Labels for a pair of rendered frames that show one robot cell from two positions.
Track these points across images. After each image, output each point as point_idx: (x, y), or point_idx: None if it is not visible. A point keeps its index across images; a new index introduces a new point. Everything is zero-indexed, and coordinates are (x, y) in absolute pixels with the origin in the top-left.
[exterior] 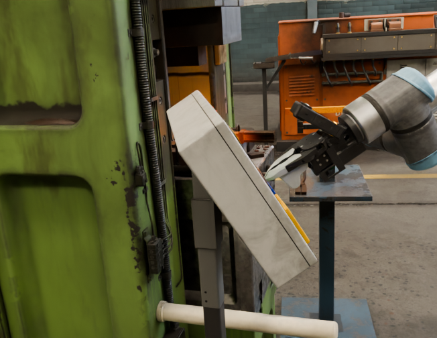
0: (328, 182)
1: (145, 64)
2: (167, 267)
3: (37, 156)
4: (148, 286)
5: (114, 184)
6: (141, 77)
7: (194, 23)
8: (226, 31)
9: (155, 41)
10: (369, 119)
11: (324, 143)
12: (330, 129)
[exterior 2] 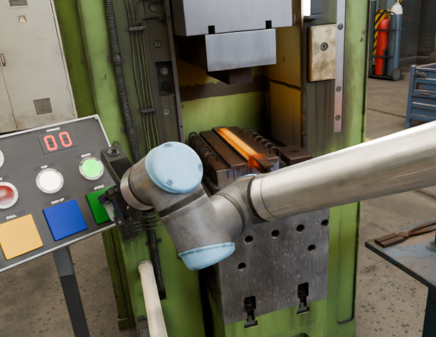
0: None
1: (120, 84)
2: (150, 239)
3: None
4: (126, 244)
5: None
6: (119, 93)
7: (199, 48)
8: (219, 58)
9: (171, 62)
10: (124, 186)
11: (107, 191)
12: (116, 182)
